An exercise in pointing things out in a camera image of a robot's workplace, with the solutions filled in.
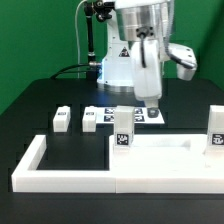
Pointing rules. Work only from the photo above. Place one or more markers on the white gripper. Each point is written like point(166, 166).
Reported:
point(146, 75)

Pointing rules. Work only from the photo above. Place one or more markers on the white desk top tray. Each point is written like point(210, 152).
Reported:
point(164, 152)

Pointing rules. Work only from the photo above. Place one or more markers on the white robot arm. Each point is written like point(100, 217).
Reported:
point(130, 21)

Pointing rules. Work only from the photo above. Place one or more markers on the marker tag plate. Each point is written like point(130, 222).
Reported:
point(105, 115)

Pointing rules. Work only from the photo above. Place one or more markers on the white U-shaped fence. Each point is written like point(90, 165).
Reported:
point(27, 177)

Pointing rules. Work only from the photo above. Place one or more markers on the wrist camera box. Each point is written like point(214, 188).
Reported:
point(185, 60)

